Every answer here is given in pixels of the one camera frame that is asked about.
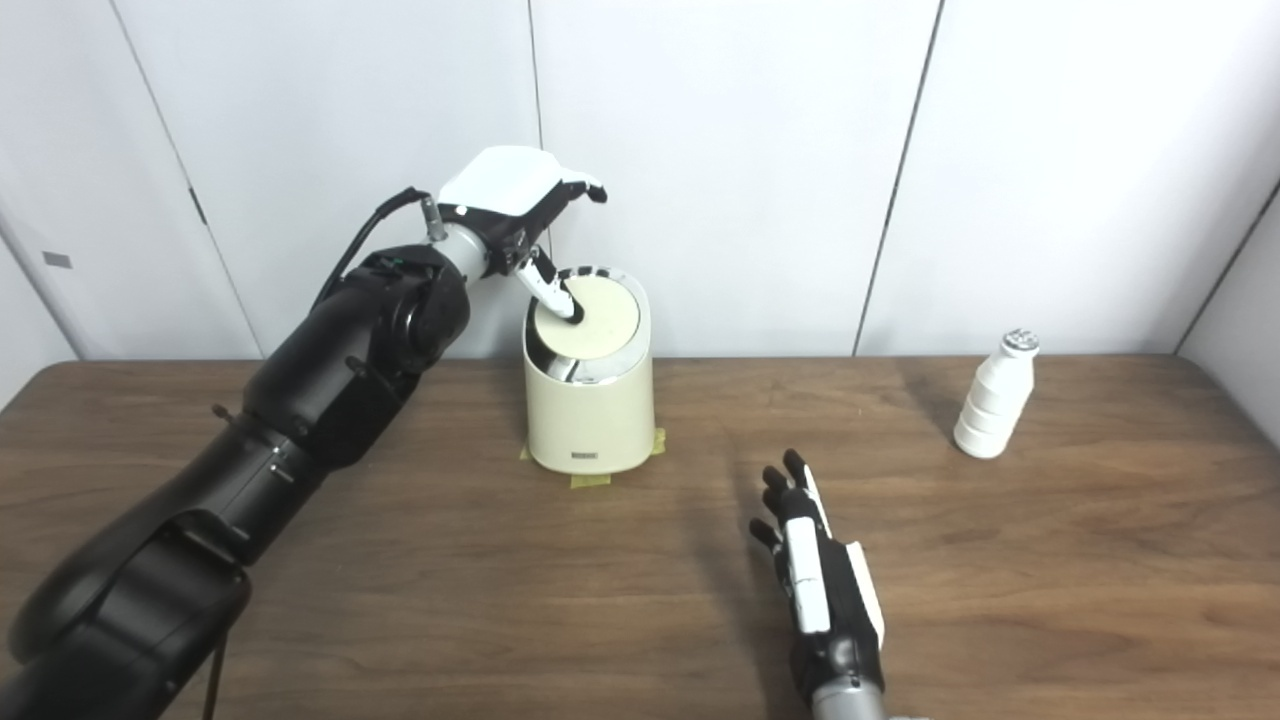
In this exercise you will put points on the black wall panel clip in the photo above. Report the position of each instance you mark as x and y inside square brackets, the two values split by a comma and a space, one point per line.
[198, 207]

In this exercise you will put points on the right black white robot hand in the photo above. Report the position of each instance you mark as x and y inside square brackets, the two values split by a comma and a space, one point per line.
[810, 590]

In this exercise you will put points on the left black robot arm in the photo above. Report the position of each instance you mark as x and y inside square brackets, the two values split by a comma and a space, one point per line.
[300, 400]

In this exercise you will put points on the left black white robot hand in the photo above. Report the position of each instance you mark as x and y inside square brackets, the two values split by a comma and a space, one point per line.
[505, 185]

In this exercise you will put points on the small white plastic bottle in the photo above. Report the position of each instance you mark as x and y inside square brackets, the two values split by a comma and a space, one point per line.
[992, 405]

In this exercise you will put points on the round cream bin lid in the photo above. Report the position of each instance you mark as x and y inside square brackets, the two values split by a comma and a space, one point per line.
[600, 325]

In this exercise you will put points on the cream-colored plastic bin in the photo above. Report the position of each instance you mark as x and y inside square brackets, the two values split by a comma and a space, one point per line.
[590, 420]

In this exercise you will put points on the small gray wall label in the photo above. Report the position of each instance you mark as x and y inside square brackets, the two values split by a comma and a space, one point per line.
[57, 260]

